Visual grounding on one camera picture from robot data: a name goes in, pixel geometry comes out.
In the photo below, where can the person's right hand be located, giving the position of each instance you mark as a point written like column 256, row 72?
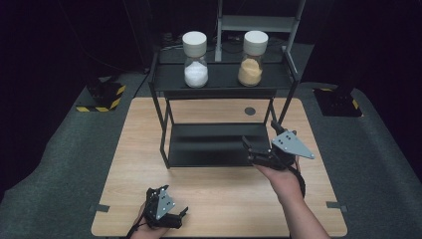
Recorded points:
column 282, row 181

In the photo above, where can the glass jar of white powder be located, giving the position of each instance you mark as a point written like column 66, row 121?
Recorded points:
column 195, row 74

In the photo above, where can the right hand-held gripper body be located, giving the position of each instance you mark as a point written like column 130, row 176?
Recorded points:
column 288, row 146

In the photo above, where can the glass jar of brown powder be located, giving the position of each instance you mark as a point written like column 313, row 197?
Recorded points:
column 250, row 71

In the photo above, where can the black metal two-tier rack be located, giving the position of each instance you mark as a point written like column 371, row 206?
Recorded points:
column 212, row 144

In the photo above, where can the round dark table grommet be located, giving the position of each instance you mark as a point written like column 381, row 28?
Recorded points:
column 250, row 111

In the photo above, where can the grey metal frame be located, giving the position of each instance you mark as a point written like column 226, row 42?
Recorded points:
column 258, row 23

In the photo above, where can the grey tape piece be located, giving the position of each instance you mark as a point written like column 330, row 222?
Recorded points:
column 336, row 205
column 99, row 208

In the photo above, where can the striped black stand base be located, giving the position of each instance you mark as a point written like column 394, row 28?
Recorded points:
column 338, row 101
column 104, row 96

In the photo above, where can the person's left hand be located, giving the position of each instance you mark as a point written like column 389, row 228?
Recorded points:
column 146, row 230

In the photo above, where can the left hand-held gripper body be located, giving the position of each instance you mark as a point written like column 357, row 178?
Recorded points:
column 165, row 205

